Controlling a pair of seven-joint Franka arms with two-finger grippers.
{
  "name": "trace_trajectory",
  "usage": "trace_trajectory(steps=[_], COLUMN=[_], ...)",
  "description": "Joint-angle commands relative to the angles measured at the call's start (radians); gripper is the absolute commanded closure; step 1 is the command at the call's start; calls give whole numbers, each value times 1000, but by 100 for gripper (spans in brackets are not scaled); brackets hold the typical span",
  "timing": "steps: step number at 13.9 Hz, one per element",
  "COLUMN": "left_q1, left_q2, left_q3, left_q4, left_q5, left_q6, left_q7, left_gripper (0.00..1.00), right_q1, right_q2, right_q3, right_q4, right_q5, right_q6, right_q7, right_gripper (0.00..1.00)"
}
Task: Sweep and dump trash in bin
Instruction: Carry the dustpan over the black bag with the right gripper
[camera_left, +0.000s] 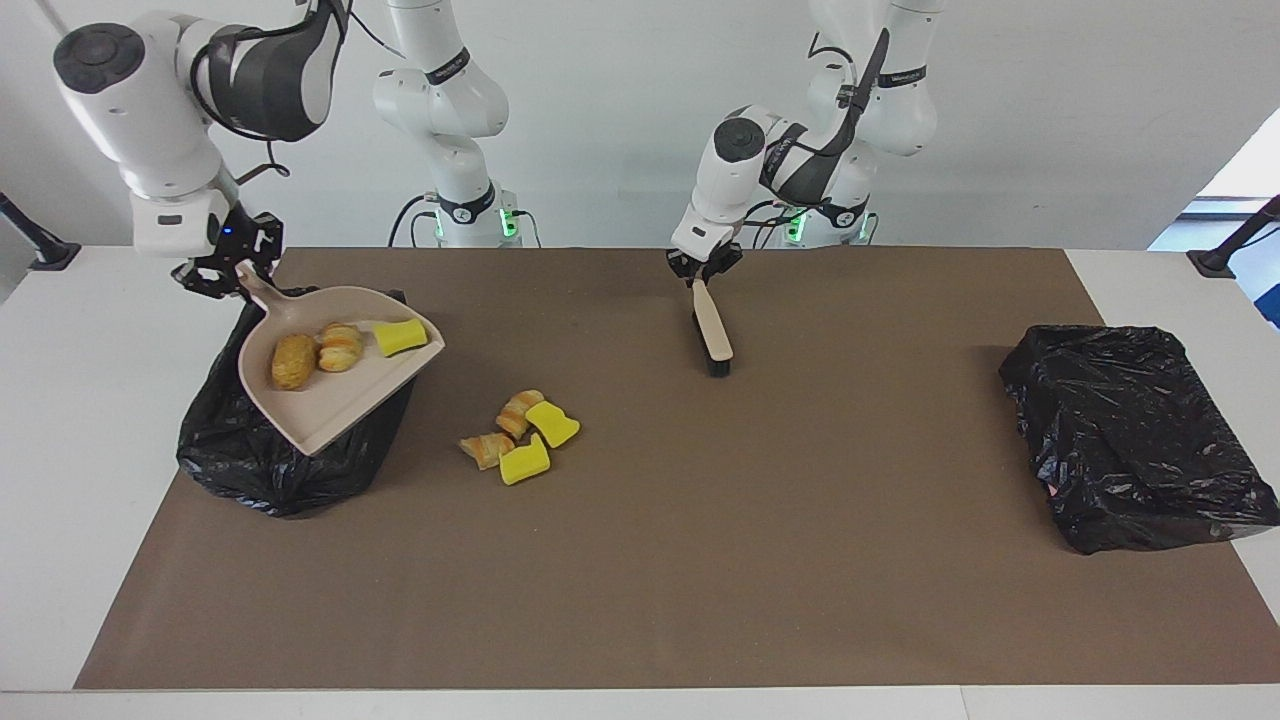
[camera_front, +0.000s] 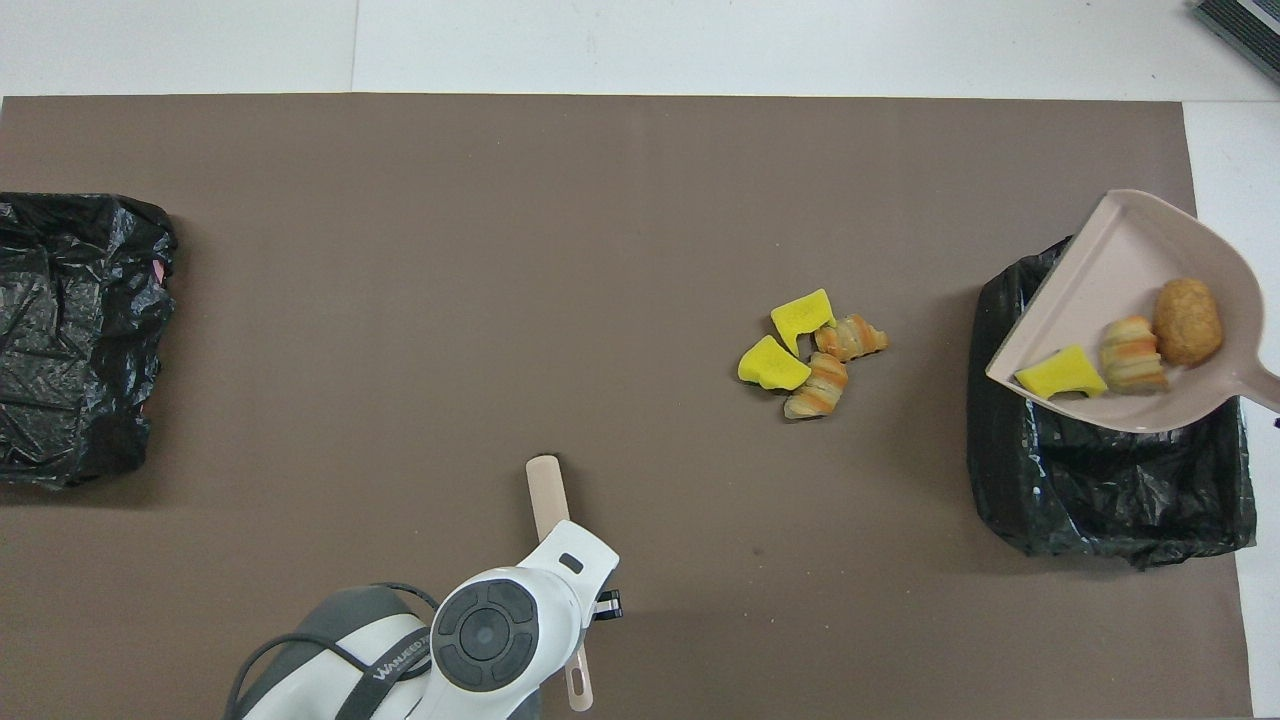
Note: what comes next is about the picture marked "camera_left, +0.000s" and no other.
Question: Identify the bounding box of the beige plastic dustpan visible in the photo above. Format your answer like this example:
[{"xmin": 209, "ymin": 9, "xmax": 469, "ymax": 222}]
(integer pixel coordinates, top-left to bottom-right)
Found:
[{"xmin": 236, "ymin": 262, "xmax": 447, "ymax": 458}]

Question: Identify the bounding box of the black base power cable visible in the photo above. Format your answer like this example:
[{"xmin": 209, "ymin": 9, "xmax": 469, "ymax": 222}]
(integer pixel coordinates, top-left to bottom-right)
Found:
[{"xmin": 388, "ymin": 193, "xmax": 437, "ymax": 249}]

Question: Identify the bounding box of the brown bread roll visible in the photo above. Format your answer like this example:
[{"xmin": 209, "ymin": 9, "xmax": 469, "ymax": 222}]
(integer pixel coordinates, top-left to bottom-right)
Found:
[{"xmin": 270, "ymin": 333, "xmax": 320, "ymax": 392}]

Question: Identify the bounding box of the brown table mat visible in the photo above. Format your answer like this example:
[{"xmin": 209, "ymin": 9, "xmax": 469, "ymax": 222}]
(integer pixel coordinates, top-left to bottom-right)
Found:
[{"xmin": 75, "ymin": 247, "xmax": 1280, "ymax": 691}]

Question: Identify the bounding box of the pale beige croissant piece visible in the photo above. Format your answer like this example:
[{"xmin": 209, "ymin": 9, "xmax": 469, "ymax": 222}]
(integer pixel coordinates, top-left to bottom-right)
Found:
[{"xmin": 317, "ymin": 322, "xmax": 365, "ymax": 374}]

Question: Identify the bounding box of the orange striped croissant piece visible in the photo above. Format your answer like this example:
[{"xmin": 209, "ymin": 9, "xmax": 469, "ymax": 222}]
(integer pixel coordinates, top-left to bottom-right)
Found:
[
  {"xmin": 494, "ymin": 389, "xmax": 546, "ymax": 441},
  {"xmin": 457, "ymin": 432, "xmax": 517, "ymax": 472}
]

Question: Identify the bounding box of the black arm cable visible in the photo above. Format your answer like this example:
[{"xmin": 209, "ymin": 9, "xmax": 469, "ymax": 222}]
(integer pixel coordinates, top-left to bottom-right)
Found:
[
  {"xmin": 800, "ymin": 28, "xmax": 893, "ymax": 156},
  {"xmin": 190, "ymin": 0, "xmax": 406, "ymax": 186}
]

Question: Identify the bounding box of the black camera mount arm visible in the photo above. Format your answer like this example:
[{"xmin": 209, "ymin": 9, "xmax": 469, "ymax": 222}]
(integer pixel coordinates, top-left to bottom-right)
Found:
[
  {"xmin": 1187, "ymin": 195, "xmax": 1280, "ymax": 279},
  {"xmin": 0, "ymin": 192, "xmax": 83, "ymax": 273}
]

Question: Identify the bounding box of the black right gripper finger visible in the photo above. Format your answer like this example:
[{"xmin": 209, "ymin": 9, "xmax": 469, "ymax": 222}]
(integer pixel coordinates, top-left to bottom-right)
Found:
[
  {"xmin": 238, "ymin": 213, "xmax": 287, "ymax": 283},
  {"xmin": 175, "ymin": 260, "xmax": 241, "ymax": 302}
]

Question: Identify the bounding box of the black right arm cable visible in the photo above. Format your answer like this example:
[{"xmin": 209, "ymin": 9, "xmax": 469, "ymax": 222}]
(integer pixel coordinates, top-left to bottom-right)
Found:
[{"xmin": 190, "ymin": 0, "xmax": 406, "ymax": 186}]

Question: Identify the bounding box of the yellow sponge piece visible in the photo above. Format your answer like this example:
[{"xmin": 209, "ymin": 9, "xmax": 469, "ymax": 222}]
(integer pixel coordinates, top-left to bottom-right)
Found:
[
  {"xmin": 373, "ymin": 318, "xmax": 429, "ymax": 358},
  {"xmin": 525, "ymin": 400, "xmax": 582, "ymax": 450},
  {"xmin": 498, "ymin": 432, "xmax": 553, "ymax": 488}
]

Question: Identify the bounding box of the beige hand brush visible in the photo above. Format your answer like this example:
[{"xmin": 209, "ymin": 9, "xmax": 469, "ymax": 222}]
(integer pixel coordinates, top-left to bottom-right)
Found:
[{"xmin": 690, "ymin": 278, "xmax": 735, "ymax": 379}]

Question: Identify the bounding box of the black bag lined bin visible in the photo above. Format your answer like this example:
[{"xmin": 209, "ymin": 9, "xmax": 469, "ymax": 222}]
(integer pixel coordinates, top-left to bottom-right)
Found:
[
  {"xmin": 176, "ymin": 285, "xmax": 423, "ymax": 519},
  {"xmin": 998, "ymin": 323, "xmax": 1280, "ymax": 556}
]

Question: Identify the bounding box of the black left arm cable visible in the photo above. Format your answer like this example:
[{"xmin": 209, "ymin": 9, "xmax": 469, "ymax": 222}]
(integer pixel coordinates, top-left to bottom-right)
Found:
[{"xmin": 800, "ymin": 28, "xmax": 893, "ymax": 156}]

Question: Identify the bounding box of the bright window opening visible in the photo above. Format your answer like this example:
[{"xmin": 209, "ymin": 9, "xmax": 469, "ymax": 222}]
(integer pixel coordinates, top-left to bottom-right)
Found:
[{"xmin": 1148, "ymin": 130, "xmax": 1280, "ymax": 331}]

